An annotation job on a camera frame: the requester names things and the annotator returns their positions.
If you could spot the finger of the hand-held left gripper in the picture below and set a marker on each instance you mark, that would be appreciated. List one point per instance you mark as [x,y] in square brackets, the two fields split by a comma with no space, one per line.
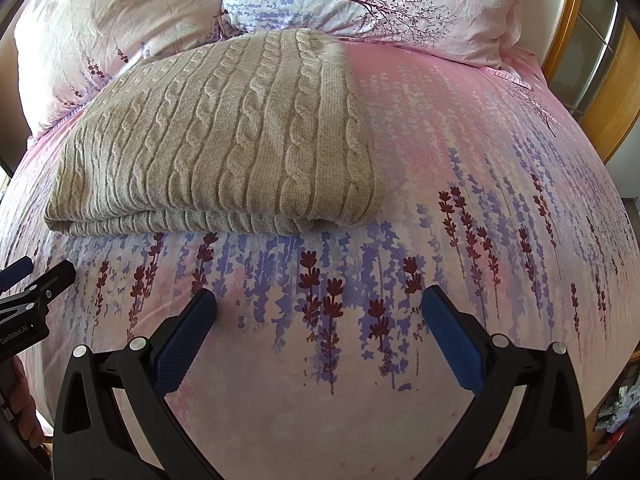
[15,270]
[52,282]

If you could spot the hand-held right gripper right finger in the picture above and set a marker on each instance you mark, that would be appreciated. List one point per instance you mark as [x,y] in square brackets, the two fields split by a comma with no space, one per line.
[450,340]

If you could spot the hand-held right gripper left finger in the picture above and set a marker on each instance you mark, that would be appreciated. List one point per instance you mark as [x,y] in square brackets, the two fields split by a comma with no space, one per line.
[185,335]

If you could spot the person's left hand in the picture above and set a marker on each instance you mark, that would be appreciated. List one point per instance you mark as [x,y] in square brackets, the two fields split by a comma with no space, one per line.
[25,405]

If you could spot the pink floral bed sheet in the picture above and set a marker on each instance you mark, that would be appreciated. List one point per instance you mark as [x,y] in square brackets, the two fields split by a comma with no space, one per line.
[450,185]

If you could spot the pile of clutter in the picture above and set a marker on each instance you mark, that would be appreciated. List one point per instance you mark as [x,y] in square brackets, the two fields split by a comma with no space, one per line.
[615,405]

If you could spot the pink floral pillow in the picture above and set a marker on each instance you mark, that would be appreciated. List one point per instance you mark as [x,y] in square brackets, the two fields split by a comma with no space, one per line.
[115,25]

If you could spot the wooden headboard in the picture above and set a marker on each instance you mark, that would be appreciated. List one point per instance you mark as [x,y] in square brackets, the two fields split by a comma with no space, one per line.
[600,60]

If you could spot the floral pillow with tree print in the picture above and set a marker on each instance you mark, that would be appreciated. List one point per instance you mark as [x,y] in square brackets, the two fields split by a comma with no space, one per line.
[390,0]

